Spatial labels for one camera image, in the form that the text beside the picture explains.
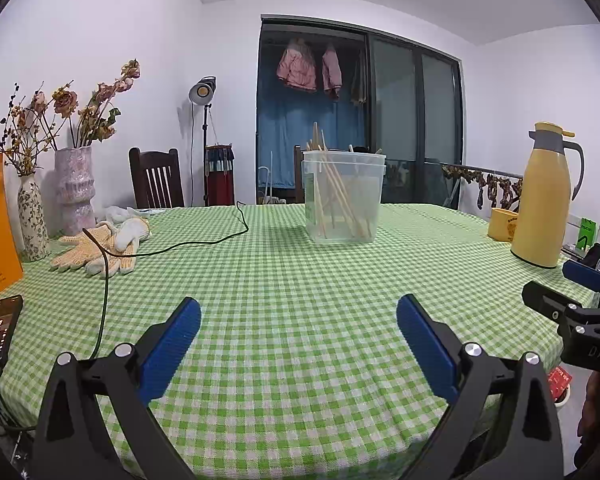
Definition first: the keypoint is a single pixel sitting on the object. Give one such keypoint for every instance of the small red box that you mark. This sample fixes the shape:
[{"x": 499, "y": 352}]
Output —
[{"x": 560, "y": 380}]

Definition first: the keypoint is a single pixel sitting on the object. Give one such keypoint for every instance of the green checked tablecloth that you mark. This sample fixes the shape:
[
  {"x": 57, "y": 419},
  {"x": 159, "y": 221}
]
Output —
[{"x": 290, "y": 280}]

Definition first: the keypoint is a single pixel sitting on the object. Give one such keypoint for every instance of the white work glove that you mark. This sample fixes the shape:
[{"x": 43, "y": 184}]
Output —
[{"x": 130, "y": 232}]

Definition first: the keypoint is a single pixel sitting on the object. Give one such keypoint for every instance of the large pink jacket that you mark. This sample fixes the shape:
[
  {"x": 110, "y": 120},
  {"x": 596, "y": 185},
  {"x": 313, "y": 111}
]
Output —
[{"x": 296, "y": 67}]

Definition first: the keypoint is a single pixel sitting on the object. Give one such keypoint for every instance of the dark sliding glass door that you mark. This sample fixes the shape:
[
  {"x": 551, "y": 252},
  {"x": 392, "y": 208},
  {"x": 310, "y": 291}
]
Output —
[{"x": 395, "y": 110}]

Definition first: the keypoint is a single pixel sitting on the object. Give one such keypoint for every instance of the beige hanging garment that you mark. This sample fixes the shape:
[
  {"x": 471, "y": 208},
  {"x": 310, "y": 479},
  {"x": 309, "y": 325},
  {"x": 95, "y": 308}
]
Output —
[{"x": 359, "y": 82}]

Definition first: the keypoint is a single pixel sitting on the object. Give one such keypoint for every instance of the yellow mug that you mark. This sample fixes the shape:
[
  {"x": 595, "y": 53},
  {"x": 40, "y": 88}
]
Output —
[{"x": 500, "y": 225}]

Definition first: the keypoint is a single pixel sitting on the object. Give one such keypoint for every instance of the clear plastic container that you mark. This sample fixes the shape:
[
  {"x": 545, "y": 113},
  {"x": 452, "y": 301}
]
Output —
[{"x": 365, "y": 195}]

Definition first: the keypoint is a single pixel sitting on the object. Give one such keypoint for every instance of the tall dried flowers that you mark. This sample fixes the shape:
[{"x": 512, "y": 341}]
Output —
[{"x": 65, "y": 101}]

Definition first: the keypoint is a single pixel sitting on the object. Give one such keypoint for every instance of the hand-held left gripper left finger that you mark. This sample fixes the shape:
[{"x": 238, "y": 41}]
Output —
[{"x": 172, "y": 340}]

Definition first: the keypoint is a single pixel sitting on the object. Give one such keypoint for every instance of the dried twig bouquet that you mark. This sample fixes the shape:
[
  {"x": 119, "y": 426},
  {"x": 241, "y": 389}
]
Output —
[{"x": 22, "y": 155}]

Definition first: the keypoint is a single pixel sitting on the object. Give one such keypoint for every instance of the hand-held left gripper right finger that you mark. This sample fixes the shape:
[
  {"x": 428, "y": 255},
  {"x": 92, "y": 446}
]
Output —
[{"x": 425, "y": 342}]

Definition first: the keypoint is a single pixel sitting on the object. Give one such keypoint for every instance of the dark wooden chair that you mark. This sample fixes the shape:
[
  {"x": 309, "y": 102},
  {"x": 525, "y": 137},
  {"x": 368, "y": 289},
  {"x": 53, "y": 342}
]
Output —
[{"x": 140, "y": 180}]

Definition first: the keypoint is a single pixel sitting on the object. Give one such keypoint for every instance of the pink speckled vase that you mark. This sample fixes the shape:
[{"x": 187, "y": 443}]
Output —
[{"x": 75, "y": 190}]

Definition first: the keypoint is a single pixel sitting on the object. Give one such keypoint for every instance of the white cloth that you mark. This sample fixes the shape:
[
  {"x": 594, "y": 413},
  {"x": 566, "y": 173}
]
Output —
[{"x": 115, "y": 212}]

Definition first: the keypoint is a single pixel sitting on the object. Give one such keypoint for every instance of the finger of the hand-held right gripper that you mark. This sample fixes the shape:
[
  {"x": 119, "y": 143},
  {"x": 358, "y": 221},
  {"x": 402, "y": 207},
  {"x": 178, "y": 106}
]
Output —
[
  {"x": 545, "y": 300},
  {"x": 582, "y": 272}
]

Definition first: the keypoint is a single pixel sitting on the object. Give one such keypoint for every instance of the red tasselled stand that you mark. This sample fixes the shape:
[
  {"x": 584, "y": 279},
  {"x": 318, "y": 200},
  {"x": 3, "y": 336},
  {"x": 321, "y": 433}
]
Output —
[{"x": 219, "y": 185}]

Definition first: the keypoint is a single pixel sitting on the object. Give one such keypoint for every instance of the bunch of wooden chopsticks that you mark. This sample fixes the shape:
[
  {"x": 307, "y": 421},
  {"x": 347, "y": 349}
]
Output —
[{"x": 342, "y": 195}]

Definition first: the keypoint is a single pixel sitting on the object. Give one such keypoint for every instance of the ornate metal chair back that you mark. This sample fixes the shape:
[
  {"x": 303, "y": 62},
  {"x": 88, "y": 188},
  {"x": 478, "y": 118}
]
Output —
[{"x": 492, "y": 190}]

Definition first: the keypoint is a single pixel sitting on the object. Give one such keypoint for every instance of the small pink jacket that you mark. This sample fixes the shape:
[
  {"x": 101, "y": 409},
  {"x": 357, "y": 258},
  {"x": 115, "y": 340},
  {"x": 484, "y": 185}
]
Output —
[{"x": 332, "y": 72}]

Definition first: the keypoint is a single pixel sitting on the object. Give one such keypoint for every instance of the person's right hand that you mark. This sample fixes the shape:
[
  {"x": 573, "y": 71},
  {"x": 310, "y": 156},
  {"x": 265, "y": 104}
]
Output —
[{"x": 592, "y": 410}]

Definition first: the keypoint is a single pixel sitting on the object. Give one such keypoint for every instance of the studio lamp on stand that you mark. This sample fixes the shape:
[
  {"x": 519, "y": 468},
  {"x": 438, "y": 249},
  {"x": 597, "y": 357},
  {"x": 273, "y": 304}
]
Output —
[{"x": 201, "y": 91}]

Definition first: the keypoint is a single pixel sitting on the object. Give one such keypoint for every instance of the yellow thermos jug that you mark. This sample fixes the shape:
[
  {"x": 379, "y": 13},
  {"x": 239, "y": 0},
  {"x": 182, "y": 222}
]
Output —
[{"x": 540, "y": 210}]

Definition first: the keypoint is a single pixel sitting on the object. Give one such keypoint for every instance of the slim floral vase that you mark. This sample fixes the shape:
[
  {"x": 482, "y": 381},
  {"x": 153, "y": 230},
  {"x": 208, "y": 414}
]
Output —
[{"x": 32, "y": 220}]

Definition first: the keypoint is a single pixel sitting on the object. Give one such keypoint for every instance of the green paper bag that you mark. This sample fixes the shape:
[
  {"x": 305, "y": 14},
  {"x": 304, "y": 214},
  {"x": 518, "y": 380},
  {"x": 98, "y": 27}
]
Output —
[{"x": 587, "y": 235}]

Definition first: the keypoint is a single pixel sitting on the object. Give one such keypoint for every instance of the blue curtain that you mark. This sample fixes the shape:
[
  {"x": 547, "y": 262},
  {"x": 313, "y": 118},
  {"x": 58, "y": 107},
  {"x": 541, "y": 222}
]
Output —
[{"x": 280, "y": 145}]

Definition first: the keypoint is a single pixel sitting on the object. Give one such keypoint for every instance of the black smartphone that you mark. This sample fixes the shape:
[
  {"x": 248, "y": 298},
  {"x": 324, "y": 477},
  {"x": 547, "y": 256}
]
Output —
[{"x": 0, "y": 327}]

